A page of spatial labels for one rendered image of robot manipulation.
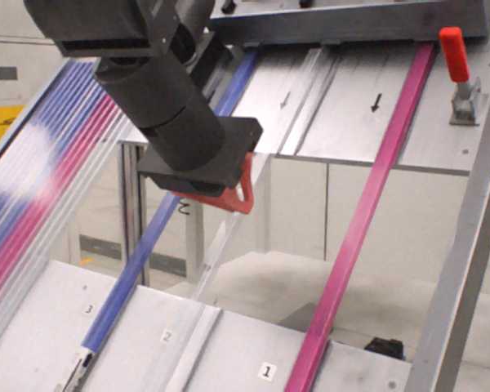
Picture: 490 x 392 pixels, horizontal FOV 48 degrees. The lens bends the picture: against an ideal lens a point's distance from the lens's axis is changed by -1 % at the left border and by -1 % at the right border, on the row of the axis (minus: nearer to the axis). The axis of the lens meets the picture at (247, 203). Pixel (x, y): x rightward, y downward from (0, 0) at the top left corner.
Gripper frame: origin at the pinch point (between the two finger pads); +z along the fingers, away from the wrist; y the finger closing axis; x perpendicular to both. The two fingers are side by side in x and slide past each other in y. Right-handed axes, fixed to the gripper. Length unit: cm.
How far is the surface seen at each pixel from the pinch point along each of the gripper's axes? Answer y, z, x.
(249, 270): 40, 66, -19
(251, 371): -6.8, 2.4, 14.2
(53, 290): 20.4, 2.6, 12.9
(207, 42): 14.3, -1.5, -21.2
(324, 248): 78, 172, -78
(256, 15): 7.7, -2.7, -24.0
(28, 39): 123, 29, -61
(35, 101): 46.5, 2.0, -13.7
